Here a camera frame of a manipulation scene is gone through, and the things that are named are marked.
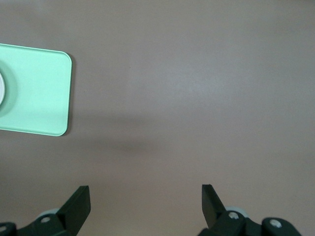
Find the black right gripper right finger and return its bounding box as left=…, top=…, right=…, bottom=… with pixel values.
left=198, top=183, right=303, bottom=236

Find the round beige plate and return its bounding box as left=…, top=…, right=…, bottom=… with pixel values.
left=0, top=73, right=5, bottom=104

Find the light green rectangular tray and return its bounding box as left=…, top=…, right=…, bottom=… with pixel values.
left=0, top=43, right=72, bottom=137

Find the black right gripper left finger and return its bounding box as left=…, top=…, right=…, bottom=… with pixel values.
left=0, top=185, right=92, bottom=236

